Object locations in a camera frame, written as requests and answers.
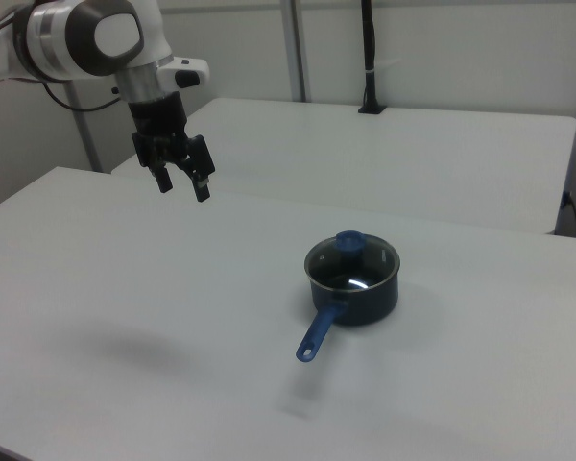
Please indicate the grey metal frame leg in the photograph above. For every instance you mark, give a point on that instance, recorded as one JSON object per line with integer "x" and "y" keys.
{"x": 84, "y": 127}

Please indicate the dark blue saucepan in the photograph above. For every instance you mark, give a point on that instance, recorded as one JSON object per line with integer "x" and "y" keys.
{"x": 352, "y": 300}

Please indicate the black camera pole with clamp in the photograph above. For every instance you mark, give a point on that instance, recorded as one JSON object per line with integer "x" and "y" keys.
{"x": 370, "y": 57}

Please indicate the grey wall post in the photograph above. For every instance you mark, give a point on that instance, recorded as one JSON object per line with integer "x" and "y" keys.
{"x": 295, "y": 48}

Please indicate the glass lid with blue knob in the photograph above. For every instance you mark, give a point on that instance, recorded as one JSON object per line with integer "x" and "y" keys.
{"x": 350, "y": 261}

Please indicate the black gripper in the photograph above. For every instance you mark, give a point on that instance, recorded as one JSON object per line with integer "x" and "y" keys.
{"x": 160, "y": 122}

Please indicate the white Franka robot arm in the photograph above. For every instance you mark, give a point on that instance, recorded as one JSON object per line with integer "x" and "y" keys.
{"x": 77, "y": 38}

